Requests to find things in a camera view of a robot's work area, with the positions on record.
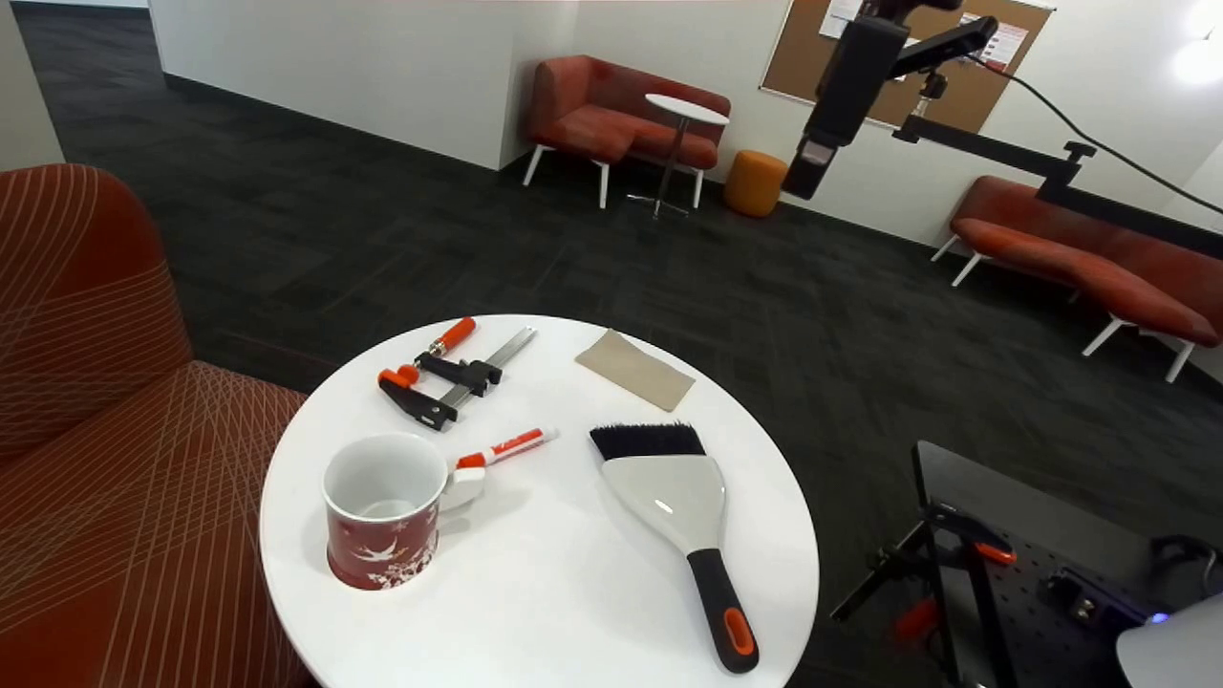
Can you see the black device blue light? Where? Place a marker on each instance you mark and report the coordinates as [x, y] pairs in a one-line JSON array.
[[1090, 598]]

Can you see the red striped sofa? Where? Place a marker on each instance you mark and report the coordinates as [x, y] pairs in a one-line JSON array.
[[100, 446]]

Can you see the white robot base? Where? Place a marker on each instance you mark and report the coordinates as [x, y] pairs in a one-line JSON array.
[[1180, 650]]

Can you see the red and white mug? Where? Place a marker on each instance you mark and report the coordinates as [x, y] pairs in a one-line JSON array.
[[385, 549]]

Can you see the red corner armchair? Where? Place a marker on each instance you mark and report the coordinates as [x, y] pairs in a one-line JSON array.
[[599, 118]]

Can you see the black breadboard table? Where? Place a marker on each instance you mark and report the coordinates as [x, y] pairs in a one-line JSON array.
[[1018, 492]]

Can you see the orange and white marker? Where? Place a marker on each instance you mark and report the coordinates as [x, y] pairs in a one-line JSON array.
[[518, 446]]

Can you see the small white side table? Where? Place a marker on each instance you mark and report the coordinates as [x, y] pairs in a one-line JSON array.
[[687, 110]]

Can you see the beige card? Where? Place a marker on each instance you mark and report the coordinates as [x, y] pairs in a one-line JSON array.
[[638, 373]]

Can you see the white paper sheet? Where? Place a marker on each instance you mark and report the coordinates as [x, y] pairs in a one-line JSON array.
[[841, 15], [1006, 43]]

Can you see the red bench sofa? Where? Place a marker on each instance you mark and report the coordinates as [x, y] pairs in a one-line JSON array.
[[1111, 271]]

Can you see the black clamp orange grip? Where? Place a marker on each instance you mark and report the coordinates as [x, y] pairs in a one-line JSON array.
[[970, 576]]

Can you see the orange round stool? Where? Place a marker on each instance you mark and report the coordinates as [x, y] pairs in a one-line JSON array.
[[755, 186]]

